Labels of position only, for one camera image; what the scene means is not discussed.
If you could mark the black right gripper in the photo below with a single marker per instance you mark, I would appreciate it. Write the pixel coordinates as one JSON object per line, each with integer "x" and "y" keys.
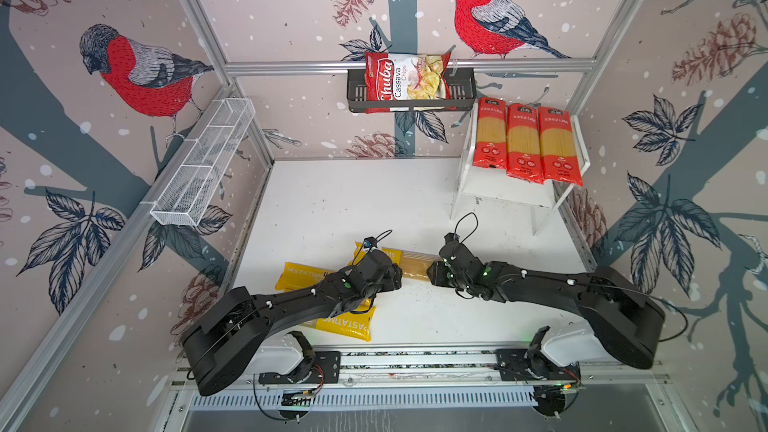
{"x": 434, "y": 273}

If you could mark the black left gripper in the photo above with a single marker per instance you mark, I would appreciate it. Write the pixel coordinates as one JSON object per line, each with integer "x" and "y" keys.
{"x": 394, "y": 278}

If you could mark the yellow pasta bag top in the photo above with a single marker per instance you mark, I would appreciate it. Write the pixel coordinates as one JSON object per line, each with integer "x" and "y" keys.
{"x": 413, "y": 265}

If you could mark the red spaghetti bag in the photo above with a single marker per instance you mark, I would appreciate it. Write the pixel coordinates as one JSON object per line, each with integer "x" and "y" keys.
{"x": 490, "y": 142}
{"x": 557, "y": 147}
{"x": 523, "y": 144}

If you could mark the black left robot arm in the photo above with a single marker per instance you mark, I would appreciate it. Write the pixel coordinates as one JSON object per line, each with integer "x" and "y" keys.
{"x": 221, "y": 343}

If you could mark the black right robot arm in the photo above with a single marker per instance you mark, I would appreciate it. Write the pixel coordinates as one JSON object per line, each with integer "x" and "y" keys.
{"x": 625, "y": 322}

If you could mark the yellow Pastatime pasta bag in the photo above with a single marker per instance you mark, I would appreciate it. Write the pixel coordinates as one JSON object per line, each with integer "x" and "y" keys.
{"x": 356, "y": 324}

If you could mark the white two-tier shelf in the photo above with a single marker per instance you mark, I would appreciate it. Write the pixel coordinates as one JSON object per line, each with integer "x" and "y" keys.
{"x": 542, "y": 200}

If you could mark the red cassava chips bag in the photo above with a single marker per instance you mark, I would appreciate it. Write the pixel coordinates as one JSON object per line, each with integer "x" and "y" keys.
{"x": 406, "y": 77}

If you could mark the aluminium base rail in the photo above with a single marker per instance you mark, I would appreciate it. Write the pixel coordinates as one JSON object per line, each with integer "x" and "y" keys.
{"x": 444, "y": 367}

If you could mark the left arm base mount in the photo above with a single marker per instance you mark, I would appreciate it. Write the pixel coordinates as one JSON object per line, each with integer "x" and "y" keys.
{"x": 325, "y": 369}

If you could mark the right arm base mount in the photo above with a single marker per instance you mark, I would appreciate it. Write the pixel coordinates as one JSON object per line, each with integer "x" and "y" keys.
{"x": 521, "y": 365}

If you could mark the black wall basket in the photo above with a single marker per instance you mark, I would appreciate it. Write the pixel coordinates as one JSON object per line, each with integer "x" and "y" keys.
{"x": 461, "y": 93}

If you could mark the white wire mesh basket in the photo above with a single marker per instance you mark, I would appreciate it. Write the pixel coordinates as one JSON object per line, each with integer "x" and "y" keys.
{"x": 195, "y": 182}

